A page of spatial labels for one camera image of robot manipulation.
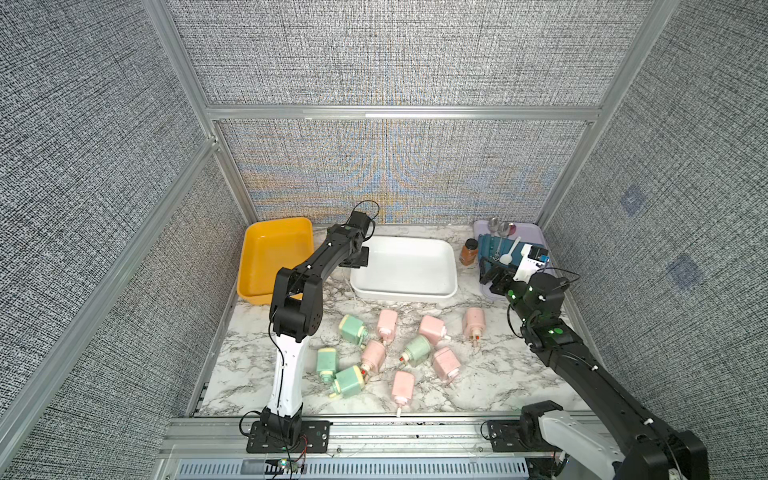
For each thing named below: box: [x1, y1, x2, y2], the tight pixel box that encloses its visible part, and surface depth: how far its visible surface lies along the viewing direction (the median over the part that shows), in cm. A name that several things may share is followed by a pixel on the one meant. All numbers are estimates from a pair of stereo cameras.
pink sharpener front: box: [392, 371, 415, 418], surface depth 76 cm
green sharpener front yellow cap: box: [328, 365, 365, 399], surface depth 78 cm
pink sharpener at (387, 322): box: [378, 309, 398, 344], surface depth 88 cm
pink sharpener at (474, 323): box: [462, 307, 486, 341], surface depth 88 cm
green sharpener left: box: [316, 348, 337, 383], surface depth 80 cm
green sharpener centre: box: [401, 335, 431, 367], surface depth 83 cm
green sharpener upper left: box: [339, 314, 368, 347], surface depth 87 cm
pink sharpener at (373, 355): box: [361, 340, 385, 373], surface depth 82 cm
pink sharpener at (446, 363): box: [433, 347, 461, 381], surface depth 80 cm
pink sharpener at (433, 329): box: [419, 315, 447, 345], surface depth 87 cm
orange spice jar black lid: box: [460, 238, 479, 266], surface depth 105 cm
